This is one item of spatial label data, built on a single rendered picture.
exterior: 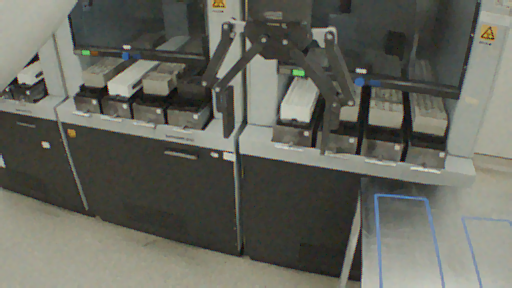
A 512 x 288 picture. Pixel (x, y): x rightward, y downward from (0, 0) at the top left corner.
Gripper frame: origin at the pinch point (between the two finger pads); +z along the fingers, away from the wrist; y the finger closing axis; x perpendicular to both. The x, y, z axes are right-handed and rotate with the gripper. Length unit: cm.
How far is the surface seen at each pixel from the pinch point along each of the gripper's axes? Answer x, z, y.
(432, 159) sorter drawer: 66, 43, 38
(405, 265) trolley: 14.5, 37.9, 26.9
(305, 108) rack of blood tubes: 70, 33, -7
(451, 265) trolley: 17, 38, 38
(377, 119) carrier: 74, 36, 18
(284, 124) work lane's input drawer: 67, 39, -13
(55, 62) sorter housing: 75, 29, -118
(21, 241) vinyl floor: 40, 120, -149
